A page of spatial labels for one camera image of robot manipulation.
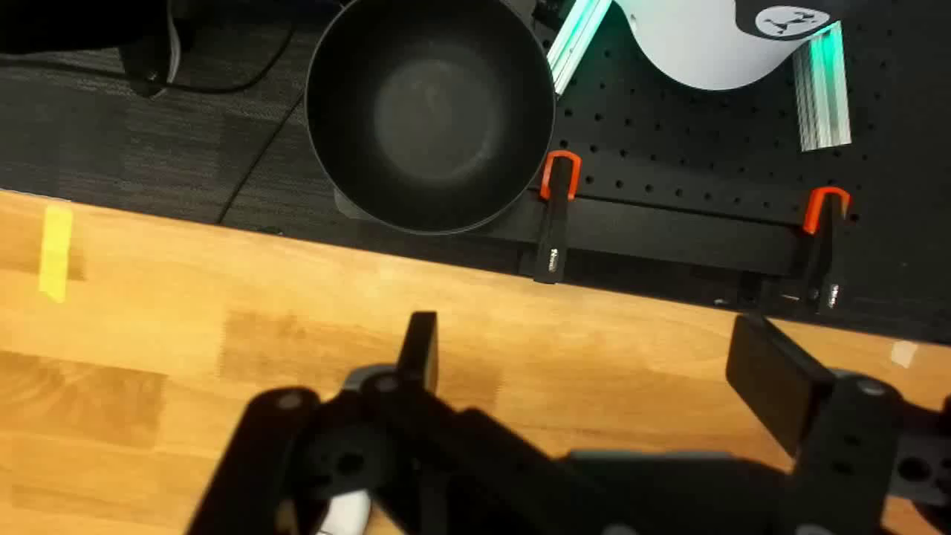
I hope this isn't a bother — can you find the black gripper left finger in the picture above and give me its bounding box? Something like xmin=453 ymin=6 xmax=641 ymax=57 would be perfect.
xmin=398 ymin=308 xmax=441 ymax=395

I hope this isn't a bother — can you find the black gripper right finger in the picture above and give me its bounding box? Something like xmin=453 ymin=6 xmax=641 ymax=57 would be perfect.
xmin=724 ymin=312 xmax=838 ymax=461

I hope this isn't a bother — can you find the white tape mark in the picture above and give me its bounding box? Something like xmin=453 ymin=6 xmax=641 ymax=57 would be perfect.
xmin=886 ymin=337 xmax=921 ymax=370

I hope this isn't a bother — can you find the orange black clamp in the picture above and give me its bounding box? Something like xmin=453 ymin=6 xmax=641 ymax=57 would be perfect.
xmin=532 ymin=149 xmax=586 ymax=285
xmin=797 ymin=180 xmax=855 ymax=312

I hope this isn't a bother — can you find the black round pan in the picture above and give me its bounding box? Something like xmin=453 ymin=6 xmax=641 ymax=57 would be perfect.
xmin=303 ymin=0 xmax=557 ymax=236

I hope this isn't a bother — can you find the black perforated base board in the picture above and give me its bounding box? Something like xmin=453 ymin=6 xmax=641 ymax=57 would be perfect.
xmin=471 ymin=0 xmax=951 ymax=336

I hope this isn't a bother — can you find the teal light strip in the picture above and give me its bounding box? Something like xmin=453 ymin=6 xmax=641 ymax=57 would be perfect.
xmin=543 ymin=0 xmax=615 ymax=97
xmin=794 ymin=19 xmax=855 ymax=155

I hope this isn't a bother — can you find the yellow tape strip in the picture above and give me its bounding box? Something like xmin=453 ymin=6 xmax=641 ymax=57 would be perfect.
xmin=34 ymin=202 xmax=77 ymax=306

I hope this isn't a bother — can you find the thin black cable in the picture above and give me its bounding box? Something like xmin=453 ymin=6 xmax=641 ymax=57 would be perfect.
xmin=167 ymin=16 xmax=312 ymax=229

